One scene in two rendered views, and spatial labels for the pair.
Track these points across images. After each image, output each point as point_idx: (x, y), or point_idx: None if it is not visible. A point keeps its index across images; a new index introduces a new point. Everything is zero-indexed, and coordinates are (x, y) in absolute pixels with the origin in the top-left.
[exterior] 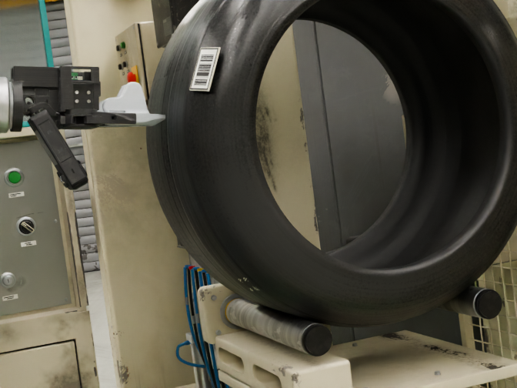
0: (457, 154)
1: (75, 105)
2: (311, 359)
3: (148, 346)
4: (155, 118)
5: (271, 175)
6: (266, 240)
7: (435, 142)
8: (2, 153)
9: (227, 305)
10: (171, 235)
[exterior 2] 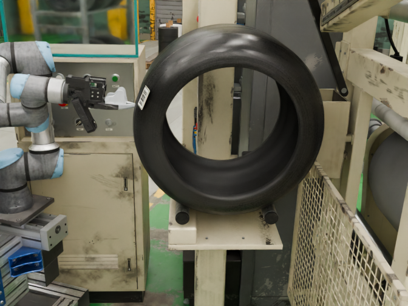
0: (298, 130)
1: (91, 98)
2: None
3: (196, 137)
4: (129, 107)
5: (210, 116)
6: (162, 176)
7: (291, 120)
8: (111, 67)
9: None
10: None
